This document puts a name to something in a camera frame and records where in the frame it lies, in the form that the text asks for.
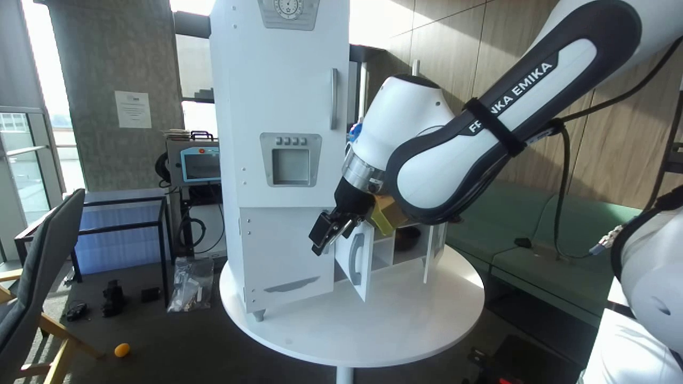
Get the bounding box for silver cable connector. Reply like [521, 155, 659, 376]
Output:
[587, 222, 627, 259]

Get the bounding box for clear plastic bag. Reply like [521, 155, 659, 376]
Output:
[166, 257, 217, 315]

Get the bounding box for tall black floor object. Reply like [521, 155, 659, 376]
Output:
[101, 277, 127, 320]

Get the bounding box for tall white door with emblem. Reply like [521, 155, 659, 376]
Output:
[207, 0, 352, 212]

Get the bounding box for white toy kitchen body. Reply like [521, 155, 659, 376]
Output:
[236, 41, 449, 322]

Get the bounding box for white paper sign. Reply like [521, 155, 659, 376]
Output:
[113, 89, 153, 132]

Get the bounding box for flat black floor object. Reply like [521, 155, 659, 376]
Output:
[61, 301, 91, 322]

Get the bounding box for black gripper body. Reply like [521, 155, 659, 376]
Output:
[330, 178, 377, 224]

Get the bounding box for coiled black cable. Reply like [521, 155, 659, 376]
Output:
[176, 212, 211, 253]

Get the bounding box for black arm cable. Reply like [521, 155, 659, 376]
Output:
[488, 35, 683, 265]

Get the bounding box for blue panel black frame rack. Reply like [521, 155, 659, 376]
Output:
[71, 187, 176, 290]

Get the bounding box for grey fabric chair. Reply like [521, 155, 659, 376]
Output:
[0, 185, 88, 384]

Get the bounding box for round white table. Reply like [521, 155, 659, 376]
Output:
[217, 241, 487, 384]

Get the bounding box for grey box with screen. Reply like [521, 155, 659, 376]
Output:
[164, 131, 224, 210]

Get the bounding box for small white cupboard door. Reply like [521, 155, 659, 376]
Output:
[330, 217, 377, 305]

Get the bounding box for yellowish wrist camera mount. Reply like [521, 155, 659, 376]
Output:
[368, 195, 401, 240]

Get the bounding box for black velcro strap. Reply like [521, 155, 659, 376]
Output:
[462, 96, 529, 158]

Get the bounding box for green bench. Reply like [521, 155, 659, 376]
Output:
[443, 187, 643, 328]

